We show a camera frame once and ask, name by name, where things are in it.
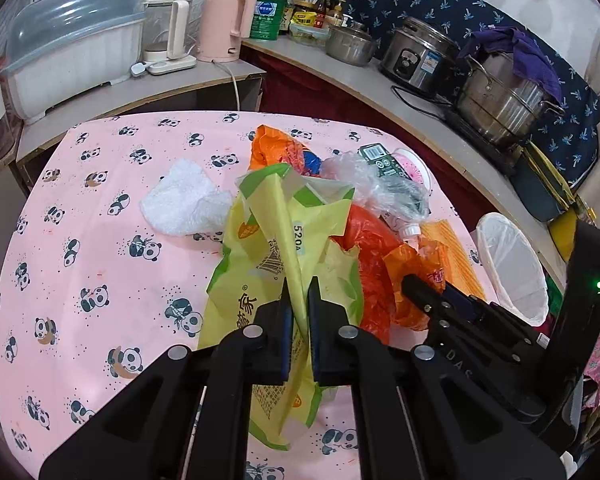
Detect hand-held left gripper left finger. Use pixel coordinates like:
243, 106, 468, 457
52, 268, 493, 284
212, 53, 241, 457
39, 277, 296, 480

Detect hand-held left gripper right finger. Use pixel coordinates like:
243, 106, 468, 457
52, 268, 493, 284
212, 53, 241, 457
307, 277, 566, 480

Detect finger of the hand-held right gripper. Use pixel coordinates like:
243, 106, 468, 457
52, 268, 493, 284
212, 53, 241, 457
447, 285, 542, 347
401, 274, 527, 362

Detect small orange plastic bag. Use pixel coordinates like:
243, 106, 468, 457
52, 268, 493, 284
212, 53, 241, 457
382, 240, 448, 332

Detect bin with white liner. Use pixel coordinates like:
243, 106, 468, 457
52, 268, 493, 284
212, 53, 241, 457
475, 212, 551, 328

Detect yellow green plastic bag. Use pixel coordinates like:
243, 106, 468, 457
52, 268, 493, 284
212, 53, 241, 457
198, 162, 366, 452

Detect yellow plastic container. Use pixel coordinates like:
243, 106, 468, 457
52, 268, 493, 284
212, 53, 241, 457
547, 207, 578, 261

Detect orange striped packet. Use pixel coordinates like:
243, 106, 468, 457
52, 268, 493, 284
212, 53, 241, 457
420, 220, 487, 301

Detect red plastic bag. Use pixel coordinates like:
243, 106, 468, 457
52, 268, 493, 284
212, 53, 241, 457
330, 203, 411, 346

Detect dark blue basin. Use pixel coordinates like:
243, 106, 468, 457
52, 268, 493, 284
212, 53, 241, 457
510, 155, 581, 223

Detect yellow plastic strips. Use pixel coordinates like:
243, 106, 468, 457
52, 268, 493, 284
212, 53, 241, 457
522, 142, 581, 201

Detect pink paper cup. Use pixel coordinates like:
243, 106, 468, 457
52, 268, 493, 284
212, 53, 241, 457
392, 148, 435, 196

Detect clear plastic bag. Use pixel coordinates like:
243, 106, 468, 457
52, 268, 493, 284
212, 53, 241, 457
322, 150, 431, 223

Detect black induction cooker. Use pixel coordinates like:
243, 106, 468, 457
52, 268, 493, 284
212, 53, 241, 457
442, 110, 531, 176

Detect pink panda tablecloth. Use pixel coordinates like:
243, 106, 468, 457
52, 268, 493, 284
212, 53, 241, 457
0, 110, 496, 480

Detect large steel steamer pot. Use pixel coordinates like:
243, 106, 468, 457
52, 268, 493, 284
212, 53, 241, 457
454, 52, 566, 148

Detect orange bag with blue print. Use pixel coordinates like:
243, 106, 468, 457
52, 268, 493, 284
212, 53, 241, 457
250, 125, 326, 176

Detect purple cloth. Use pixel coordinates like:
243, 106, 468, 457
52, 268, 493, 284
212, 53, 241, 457
457, 27, 563, 103

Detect steel rice cooker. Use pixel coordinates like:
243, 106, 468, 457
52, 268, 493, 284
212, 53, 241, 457
379, 16, 463, 98

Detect steel pot with lid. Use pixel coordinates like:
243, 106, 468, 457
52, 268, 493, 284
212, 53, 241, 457
325, 21, 380, 67

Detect clear food container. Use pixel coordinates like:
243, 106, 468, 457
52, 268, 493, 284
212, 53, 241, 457
288, 22, 331, 45

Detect green tin can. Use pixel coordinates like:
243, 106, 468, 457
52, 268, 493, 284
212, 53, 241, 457
249, 0, 288, 42

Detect pink electric kettle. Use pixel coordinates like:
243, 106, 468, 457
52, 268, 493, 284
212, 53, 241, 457
196, 0, 260, 63

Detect white dish rack clear lid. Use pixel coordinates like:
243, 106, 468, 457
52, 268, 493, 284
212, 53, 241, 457
0, 0, 147, 122

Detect black power cable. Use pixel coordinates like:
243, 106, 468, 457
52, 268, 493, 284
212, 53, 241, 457
391, 85, 456, 111

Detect white power cable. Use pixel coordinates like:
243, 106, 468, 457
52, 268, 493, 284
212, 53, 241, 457
228, 60, 243, 111

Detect glass kettle white handle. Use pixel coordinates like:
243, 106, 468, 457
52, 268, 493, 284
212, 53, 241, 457
141, 0, 198, 77

